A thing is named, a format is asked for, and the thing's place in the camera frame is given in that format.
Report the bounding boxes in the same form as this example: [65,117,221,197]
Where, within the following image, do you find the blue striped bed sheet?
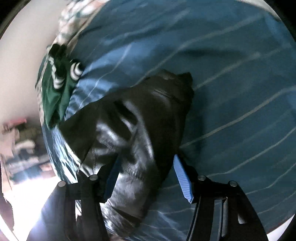
[43,1,295,240]

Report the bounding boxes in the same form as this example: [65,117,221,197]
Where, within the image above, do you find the green striped track jacket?
[35,44,85,129]

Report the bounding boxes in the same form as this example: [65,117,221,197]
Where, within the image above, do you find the black leather jacket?
[59,71,194,238]

